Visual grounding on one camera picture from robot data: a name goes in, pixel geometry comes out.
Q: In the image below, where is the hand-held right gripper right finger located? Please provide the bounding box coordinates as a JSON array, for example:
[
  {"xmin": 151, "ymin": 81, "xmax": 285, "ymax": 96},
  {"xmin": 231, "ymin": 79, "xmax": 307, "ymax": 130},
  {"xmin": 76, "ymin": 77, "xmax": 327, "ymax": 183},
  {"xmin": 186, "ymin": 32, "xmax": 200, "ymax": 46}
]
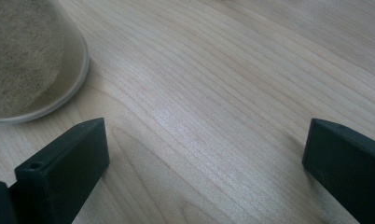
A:
[{"xmin": 301, "ymin": 118, "xmax": 375, "ymax": 224}]

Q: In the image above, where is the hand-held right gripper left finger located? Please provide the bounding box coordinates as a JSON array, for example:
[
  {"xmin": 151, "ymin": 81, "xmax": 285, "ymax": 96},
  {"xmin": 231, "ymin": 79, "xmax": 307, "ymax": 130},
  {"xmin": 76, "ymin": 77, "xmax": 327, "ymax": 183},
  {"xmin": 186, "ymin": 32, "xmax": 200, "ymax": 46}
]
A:
[{"xmin": 14, "ymin": 117, "xmax": 111, "ymax": 224}]

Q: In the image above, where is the glass jar with white lid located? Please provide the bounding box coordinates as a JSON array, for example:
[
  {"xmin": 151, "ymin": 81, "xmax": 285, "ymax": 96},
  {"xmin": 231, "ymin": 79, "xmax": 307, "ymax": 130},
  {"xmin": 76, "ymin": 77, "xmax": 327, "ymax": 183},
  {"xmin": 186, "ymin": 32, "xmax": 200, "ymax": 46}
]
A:
[{"xmin": 0, "ymin": 0, "xmax": 90, "ymax": 125}]

